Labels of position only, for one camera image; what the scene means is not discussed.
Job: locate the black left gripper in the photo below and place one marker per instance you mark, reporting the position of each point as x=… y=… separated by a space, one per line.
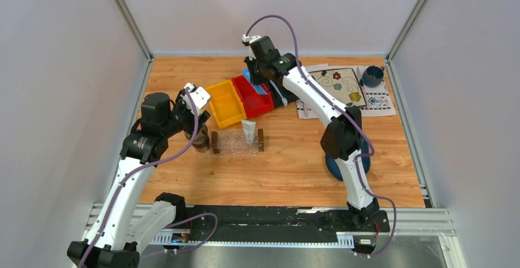
x=179 y=103

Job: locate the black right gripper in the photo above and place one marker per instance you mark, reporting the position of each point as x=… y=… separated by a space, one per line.
x=257 y=80

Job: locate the clear textured toiletry holder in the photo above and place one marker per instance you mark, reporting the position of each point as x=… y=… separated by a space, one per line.
x=232 y=142

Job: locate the white toothpaste tube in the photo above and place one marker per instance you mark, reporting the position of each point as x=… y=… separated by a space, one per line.
x=249 y=129

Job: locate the blue toothpaste tube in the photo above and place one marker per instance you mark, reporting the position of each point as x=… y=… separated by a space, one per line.
x=250 y=77

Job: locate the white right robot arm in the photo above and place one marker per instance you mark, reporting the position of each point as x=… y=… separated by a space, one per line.
x=343 y=133

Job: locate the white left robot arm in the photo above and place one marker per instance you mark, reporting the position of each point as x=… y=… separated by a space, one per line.
x=165 y=130

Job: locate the clear textured glass tray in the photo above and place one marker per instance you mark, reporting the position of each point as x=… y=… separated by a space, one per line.
x=210 y=154

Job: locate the black plastic bin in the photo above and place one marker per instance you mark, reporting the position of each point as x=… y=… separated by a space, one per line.
x=291 y=97

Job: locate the red plastic bin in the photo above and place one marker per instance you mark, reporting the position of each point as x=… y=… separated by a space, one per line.
x=254 y=104

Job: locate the yellow plastic bin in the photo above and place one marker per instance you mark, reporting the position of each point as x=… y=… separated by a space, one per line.
x=225 y=103

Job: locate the floral square ceramic plate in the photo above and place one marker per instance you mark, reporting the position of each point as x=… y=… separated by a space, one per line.
x=342 y=84

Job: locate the blue ceramic mug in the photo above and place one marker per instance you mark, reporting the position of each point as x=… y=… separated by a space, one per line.
x=373 y=76

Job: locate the blue shell shaped dish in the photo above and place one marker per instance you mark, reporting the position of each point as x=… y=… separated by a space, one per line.
x=365 y=160

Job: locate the white patterned placemat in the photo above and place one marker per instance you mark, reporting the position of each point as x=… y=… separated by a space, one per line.
x=378 y=100

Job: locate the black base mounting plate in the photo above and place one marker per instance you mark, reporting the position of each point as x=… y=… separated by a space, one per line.
x=268 y=224

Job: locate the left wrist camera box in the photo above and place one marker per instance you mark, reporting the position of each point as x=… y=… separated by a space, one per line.
x=196 y=98

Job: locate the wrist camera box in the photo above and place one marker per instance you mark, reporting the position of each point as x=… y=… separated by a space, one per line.
x=247 y=41
x=196 y=98

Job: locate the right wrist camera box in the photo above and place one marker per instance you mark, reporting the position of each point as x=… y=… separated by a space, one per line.
x=247 y=41

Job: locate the pink handled knife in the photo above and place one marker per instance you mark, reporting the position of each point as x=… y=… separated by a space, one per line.
x=359 y=76

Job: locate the grey left frame post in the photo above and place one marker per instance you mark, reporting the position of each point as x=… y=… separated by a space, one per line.
x=134 y=29

